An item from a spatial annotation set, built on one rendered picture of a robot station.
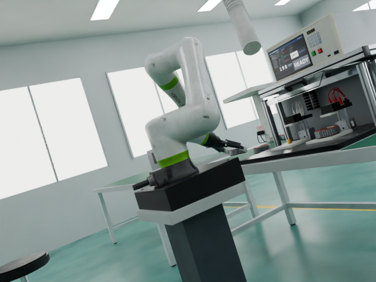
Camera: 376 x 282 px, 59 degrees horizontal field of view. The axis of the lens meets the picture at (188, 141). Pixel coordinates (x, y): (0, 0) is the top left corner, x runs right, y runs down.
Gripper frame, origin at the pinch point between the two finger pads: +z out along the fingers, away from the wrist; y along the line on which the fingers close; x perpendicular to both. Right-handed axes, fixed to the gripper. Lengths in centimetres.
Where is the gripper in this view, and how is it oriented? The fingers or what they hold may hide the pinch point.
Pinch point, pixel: (236, 150)
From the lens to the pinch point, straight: 204.1
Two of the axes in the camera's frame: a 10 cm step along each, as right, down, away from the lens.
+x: -1.4, 9.3, -3.3
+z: 8.0, 3.0, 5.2
